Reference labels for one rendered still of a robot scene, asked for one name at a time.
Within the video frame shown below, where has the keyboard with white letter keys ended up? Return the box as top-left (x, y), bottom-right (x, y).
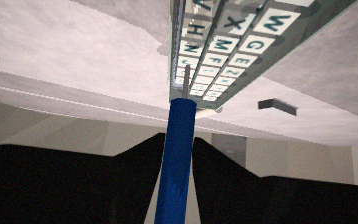
top-left (167, 0), bottom-right (358, 111)

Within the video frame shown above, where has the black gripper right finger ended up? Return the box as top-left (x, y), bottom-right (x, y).
top-left (192, 137), bottom-right (358, 224)

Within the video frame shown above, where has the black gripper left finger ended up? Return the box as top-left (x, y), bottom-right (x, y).
top-left (0, 133), bottom-right (166, 224)

